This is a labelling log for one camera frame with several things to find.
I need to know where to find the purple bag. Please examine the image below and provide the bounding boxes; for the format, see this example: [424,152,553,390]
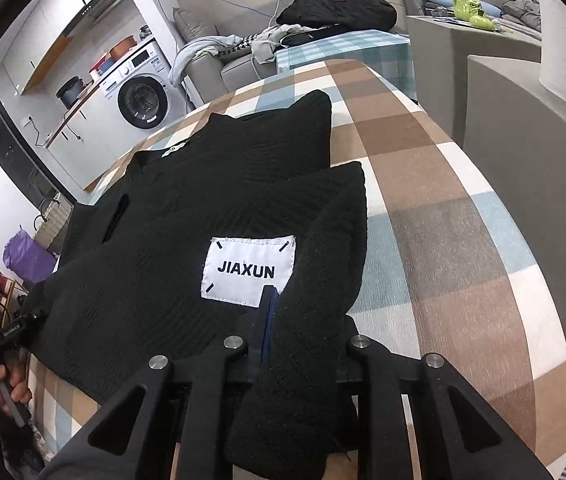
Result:
[3,227,58,286]

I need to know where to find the copper pot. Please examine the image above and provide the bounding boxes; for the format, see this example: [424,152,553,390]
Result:
[108,36,136,59]

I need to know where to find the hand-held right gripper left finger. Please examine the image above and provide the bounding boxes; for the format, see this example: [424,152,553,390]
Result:
[53,285,281,480]

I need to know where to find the steel range hood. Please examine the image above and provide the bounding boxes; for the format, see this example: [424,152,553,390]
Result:
[80,0,130,17]

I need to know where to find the grey duvet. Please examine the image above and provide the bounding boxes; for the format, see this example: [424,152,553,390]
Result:
[500,0,544,37]

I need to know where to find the light grey blanket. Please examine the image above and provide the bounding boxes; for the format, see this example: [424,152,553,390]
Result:
[168,36,234,89]

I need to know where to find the green toy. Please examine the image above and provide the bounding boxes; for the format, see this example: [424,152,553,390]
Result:
[452,0,495,30]

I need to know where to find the blue checked tablecloth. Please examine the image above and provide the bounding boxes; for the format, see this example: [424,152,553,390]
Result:
[275,29,417,107]

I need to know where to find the white cable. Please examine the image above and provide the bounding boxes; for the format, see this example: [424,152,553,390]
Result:
[249,0,285,81]

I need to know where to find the person's left forearm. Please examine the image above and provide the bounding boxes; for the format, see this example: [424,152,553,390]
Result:
[0,402,46,471]

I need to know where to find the black puffer jacket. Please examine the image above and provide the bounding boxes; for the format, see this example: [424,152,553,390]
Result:
[276,0,398,37]

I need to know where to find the white wall cabinets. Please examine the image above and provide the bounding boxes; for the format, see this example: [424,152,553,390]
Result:
[10,0,130,96]

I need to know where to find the wicker laundry basket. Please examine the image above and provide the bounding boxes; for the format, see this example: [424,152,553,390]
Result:
[33,192,76,256]

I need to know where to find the brown checked tablecloth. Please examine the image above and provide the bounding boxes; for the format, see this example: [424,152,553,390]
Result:
[28,57,566,480]

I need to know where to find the dark door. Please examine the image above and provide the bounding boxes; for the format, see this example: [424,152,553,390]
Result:
[0,82,62,207]

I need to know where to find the grey sofa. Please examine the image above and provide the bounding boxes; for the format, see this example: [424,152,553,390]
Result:
[173,7,290,107]

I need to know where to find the black knit sweater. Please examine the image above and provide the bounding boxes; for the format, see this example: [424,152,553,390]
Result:
[20,89,369,477]

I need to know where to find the blue cable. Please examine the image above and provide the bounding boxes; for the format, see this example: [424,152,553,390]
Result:
[127,0,185,47]

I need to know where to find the grey white garment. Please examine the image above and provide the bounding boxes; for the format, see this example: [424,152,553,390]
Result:
[250,24,305,65]

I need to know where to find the black cooking pot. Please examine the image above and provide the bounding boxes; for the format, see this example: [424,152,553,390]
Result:
[56,76,84,110]

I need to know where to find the white kitchen counter cabinet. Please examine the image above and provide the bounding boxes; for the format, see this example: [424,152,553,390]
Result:
[45,80,130,172]

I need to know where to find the houndstooth cushion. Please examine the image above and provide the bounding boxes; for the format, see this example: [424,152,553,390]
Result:
[218,35,260,59]

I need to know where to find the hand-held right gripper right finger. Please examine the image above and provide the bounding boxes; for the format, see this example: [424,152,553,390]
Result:
[335,335,554,480]

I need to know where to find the person's left hand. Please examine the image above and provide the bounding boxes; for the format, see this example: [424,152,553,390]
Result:
[0,364,33,406]

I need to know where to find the white washing machine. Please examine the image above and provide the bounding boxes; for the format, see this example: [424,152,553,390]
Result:
[99,35,189,131]

